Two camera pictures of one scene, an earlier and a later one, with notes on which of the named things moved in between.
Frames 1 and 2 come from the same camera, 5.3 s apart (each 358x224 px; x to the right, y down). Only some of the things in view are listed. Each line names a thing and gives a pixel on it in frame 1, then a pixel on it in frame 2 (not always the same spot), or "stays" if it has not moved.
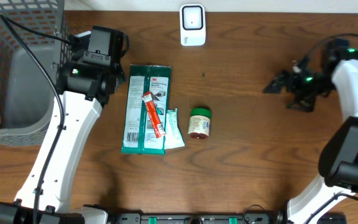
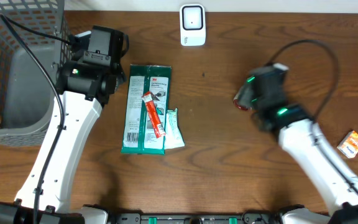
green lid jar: x=199 y=124 -> x=235 y=102
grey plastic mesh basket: x=17 y=96 stays
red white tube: x=158 y=124 stays
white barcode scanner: x=192 y=25 stays
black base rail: x=252 y=218 stays
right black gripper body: x=312 y=85 -> x=247 y=99
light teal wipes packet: x=173 y=138 stays
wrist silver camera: x=296 y=67 -> x=281 y=66
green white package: x=138 y=134 stays
